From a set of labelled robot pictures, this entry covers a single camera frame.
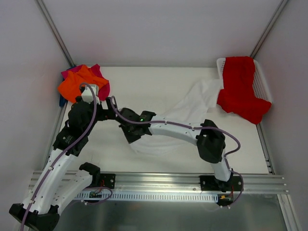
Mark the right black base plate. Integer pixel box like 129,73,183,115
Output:
199,174,244,193

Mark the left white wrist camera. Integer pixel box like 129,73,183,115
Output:
81,84,100,104

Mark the left aluminium corner post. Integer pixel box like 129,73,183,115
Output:
35,0,75,67

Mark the pink t shirt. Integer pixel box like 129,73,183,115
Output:
60,64,111,101

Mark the right aluminium corner post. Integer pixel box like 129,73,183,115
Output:
250,0,290,59

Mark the red t shirt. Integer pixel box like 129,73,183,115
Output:
217,56,271,125

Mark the white slotted cable duct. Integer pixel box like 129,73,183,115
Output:
75,191,218,203

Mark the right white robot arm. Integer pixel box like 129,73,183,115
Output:
115,108,233,192

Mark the blue t shirt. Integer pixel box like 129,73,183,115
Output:
59,95,67,108

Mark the orange t shirt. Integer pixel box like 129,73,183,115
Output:
57,65,109,104

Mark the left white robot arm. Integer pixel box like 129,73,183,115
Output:
9,97,117,231

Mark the aluminium mounting rail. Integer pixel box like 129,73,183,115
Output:
102,172,289,194

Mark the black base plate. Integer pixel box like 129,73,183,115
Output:
199,174,244,193
90,173,116,189

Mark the white t shirt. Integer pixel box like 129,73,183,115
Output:
130,79,222,155

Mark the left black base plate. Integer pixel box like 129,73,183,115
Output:
90,173,116,189

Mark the white plastic basket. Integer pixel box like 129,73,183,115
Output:
217,58,273,103

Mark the aluminium corner post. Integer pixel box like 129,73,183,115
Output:
250,0,290,59
35,0,75,67

